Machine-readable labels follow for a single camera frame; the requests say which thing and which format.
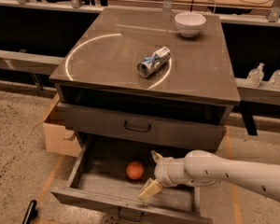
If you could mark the clear plastic bottle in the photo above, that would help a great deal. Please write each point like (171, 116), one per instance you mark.
(255, 76)
(274, 81)

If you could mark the metal rail shelf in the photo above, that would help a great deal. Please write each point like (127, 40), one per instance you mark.
(26, 62)

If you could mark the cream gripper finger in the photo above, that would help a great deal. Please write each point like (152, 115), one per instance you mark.
(151, 188)
(157, 157)

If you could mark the clear plastic bottle right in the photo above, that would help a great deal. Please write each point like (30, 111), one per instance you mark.
(274, 81)

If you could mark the clear plastic bottle left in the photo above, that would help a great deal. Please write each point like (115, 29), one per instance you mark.
(255, 76)

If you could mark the white ceramic bowl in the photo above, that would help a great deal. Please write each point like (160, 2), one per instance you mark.
(189, 24)

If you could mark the cardboard box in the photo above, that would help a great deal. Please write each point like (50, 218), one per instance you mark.
(58, 139)

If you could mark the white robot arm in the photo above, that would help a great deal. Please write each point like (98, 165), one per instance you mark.
(199, 168)

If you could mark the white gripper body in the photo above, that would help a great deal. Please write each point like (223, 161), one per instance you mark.
(162, 172)

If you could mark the orange fruit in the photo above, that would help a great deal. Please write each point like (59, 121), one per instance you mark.
(134, 170)

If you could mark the grey drawer cabinet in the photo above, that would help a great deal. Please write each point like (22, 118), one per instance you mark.
(133, 76)

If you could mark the upper grey drawer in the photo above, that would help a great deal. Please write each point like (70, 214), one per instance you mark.
(146, 129)

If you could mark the open middle drawer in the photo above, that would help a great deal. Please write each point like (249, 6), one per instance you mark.
(99, 182)

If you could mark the crushed silver soda can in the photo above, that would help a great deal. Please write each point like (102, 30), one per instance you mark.
(154, 62)

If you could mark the black object on floor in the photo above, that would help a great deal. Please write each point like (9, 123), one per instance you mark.
(31, 212)

